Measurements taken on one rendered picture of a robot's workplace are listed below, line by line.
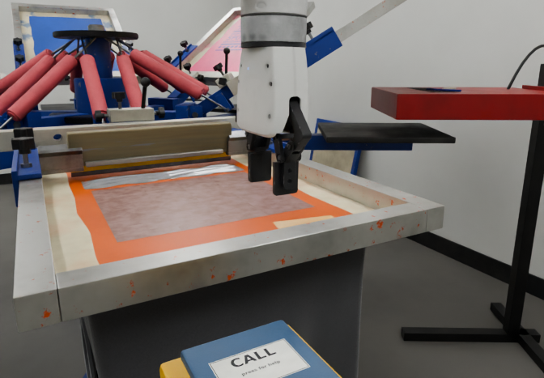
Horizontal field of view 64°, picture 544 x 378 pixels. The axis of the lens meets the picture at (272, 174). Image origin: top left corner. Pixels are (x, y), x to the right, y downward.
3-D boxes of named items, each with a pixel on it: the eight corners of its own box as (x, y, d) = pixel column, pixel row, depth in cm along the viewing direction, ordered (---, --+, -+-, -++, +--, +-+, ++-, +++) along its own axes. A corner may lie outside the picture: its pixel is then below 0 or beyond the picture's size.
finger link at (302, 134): (274, 82, 50) (265, 126, 53) (308, 111, 45) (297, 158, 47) (282, 82, 51) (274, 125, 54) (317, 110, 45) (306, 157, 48)
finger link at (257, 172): (239, 128, 57) (240, 177, 59) (250, 131, 55) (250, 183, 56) (261, 126, 59) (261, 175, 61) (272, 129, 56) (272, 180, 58)
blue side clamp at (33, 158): (45, 203, 85) (40, 168, 84) (15, 207, 83) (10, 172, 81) (40, 171, 111) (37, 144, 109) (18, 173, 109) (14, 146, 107)
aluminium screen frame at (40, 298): (443, 228, 69) (445, 205, 68) (18, 333, 42) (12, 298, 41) (237, 147, 136) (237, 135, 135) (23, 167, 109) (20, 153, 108)
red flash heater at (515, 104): (507, 111, 196) (511, 83, 193) (573, 125, 151) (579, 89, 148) (370, 110, 197) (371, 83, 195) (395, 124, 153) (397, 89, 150)
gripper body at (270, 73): (226, 36, 53) (227, 129, 56) (265, 31, 44) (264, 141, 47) (280, 39, 56) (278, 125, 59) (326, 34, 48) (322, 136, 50)
